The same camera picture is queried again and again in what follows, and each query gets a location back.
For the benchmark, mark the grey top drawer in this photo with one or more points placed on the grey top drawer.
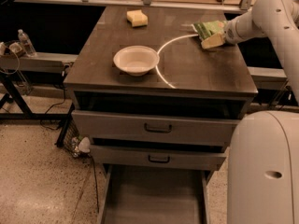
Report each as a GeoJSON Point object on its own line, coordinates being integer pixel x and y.
{"type": "Point", "coordinates": [143, 128]}

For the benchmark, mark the black framed side table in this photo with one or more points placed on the black framed side table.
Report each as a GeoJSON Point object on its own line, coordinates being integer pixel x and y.
{"type": "Point", "coordinates": [18, 76]}

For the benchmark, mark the green jalapeno chip bag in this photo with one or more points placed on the green jalapeno chip bag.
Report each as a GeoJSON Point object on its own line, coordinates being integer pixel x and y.
{"type": "Point", "coordinates": [208, 28]}

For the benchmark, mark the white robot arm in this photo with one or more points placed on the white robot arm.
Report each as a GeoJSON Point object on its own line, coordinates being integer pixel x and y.
{"type": "Point", "coordinates": [263, 165]}

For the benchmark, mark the yellow sponge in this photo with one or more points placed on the yellow sponge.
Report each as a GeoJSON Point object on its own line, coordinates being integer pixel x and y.
{"type": "Point", "coordinates": [137, 18]}

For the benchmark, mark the wire mesh waste basket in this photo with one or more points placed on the wire mesh waste basket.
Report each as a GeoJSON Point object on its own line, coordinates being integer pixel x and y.
{"type": "Point", "coordinates": [75, 143]}

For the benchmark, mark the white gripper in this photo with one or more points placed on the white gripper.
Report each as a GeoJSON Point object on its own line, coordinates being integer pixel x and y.
{"type": "Point", "coordinates": [231, 33]}

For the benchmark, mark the grey open bottom drawer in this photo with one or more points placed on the grey open bottom drawer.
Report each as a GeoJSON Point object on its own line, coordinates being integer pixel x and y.
{"type": "Point", "coordinates": [149, 195]}

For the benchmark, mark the grey middle drawer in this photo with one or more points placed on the grey middle drawer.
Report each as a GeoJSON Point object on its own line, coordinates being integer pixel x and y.
{"type": "Point", "coordinates": [158, 158]}

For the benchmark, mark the grey drawer cabinet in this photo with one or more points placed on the grey drawer cabinet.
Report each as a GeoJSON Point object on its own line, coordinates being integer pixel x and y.
{"type": "Point", "coordinates": [186, 72]}

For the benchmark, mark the white paper bowl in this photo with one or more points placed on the white paper bowl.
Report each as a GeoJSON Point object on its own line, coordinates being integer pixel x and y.
{"type": "Point", "coordinates": [136, 60]}

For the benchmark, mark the clear plastic water bottle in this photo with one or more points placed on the clear plastic water bottle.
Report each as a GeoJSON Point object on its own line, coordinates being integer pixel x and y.
{"type": "Point", "coordinates": [26, 43]}

